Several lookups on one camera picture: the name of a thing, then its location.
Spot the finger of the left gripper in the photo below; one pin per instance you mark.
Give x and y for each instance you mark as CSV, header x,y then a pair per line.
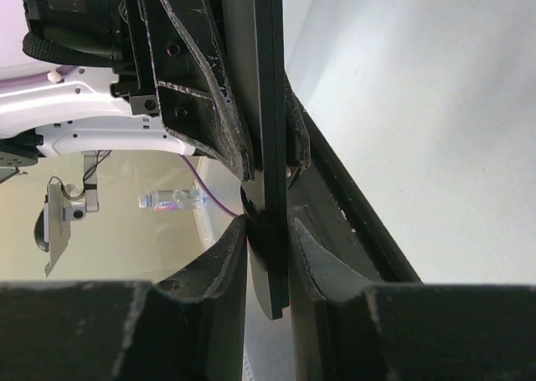
x,y
194,93
298,151

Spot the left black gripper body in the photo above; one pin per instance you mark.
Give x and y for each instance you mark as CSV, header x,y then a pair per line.
x,y
159,74

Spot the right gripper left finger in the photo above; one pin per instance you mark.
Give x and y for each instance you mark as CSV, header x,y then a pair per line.
x,y
189,326

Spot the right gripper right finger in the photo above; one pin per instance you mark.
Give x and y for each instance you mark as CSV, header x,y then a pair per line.
x,y
347,327

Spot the black remote control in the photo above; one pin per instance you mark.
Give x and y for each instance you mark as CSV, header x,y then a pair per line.
x,y
255,49

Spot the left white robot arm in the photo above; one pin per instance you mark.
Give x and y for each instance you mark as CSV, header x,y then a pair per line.
x,y
70,107

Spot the clear plastic water bottle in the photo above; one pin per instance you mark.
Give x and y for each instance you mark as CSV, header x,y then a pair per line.
x,y
170,200

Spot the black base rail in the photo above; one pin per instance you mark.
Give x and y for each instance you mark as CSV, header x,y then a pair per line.
x,y
335,211

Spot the grey overhead camera mount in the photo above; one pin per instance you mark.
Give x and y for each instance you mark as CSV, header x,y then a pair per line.
x,y
63,205

